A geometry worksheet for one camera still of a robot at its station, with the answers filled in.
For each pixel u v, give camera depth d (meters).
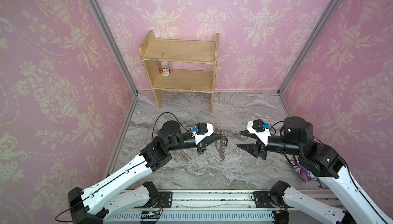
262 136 0.48
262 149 0.48
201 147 0.51
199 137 0.49
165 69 0.97
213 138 0.54
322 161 0.39
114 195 0.43
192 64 0.78
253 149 0.50
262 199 0.73
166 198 0.75
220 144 0.56
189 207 0.73
